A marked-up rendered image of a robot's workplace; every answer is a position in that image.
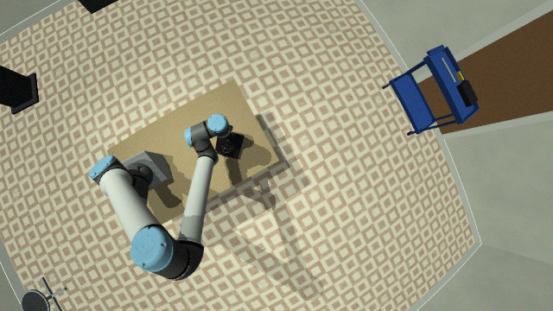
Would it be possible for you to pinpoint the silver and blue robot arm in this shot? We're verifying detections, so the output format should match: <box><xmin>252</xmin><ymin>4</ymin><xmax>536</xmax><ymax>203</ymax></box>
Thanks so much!
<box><xmin>89</xmin><ymin>113</ymin><xmax>231</xmax><ymax>281</ymax></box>

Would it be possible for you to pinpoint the black lighting desk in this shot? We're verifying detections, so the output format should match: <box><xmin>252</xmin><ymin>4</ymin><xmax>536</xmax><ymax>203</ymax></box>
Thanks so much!
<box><xmin>216</xmin><ymin>132</ymin><xmax>245</xmax><ymax>159</ymax></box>

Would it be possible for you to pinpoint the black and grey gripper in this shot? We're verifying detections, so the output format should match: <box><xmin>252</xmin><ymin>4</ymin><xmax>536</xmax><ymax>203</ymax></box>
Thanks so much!
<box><xmin>226</xmin><ymin>124</ymin><xmax>233</xmax><ymax>141</ymax></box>

